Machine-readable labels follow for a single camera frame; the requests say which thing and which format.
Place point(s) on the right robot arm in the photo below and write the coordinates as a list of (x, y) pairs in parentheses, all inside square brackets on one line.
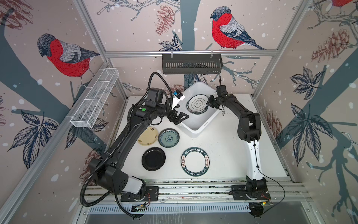
[(249, 130)]

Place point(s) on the black round plate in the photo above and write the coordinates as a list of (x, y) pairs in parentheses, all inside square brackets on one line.
[(153, 159)]

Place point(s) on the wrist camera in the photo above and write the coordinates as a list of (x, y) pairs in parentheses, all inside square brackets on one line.
[(221, 91), (177, 97)]

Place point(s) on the horizontal aluminium frame bar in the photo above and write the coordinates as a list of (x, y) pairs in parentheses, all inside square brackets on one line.
[(245, 52)]

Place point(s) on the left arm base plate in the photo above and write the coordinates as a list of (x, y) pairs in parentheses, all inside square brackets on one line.
[(145, 194)]

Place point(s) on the white wire mesh basket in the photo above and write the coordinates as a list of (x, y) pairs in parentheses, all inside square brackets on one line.
[(92, 105)]

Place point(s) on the green rim plate front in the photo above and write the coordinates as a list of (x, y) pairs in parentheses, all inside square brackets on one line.
[(195, 162)]

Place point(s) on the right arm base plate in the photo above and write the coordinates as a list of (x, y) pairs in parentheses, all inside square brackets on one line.
[(242, 192)]

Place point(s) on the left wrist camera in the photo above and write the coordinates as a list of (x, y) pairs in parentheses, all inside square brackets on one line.
[(177, 97)]

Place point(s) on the teal patterned small plate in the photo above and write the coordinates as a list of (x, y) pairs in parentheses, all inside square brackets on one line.
[(168, 138)]

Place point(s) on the cream yellow small plate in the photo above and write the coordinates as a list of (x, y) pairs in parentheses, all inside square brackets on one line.
[(148, 137)]

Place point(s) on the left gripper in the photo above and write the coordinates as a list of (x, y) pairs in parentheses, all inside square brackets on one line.
[(178, 119)]

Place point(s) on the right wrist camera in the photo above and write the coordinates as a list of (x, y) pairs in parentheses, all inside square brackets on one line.
[(221, 91)]

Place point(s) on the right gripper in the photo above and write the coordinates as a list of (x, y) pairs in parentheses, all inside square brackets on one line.
[(210, 101)]

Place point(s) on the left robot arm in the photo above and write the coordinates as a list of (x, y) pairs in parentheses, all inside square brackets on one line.
[(106, 171)]

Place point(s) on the white plastic bin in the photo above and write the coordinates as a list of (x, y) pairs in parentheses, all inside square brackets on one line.
[(195, 105)]

